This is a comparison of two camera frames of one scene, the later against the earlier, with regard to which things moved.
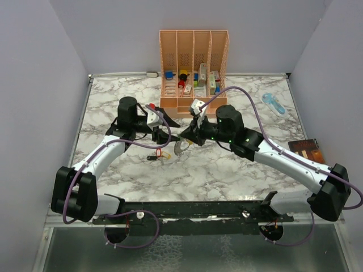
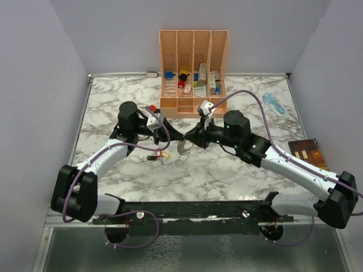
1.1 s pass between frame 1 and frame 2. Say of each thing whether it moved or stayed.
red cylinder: stayed
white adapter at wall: stayed
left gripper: stayed
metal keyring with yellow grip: moved
